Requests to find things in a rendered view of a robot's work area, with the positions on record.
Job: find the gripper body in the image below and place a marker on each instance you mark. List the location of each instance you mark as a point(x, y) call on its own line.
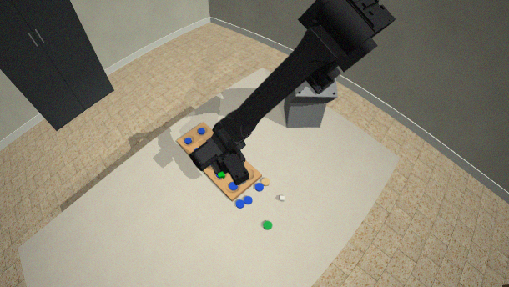
point(216, 167)

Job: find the tan tray with round pockets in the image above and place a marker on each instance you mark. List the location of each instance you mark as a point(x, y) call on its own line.
point(222, 184)

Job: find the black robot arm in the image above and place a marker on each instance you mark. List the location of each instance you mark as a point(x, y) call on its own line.
point(336, 32)

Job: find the green disc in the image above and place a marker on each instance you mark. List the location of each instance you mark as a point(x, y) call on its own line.
point(267, 225)

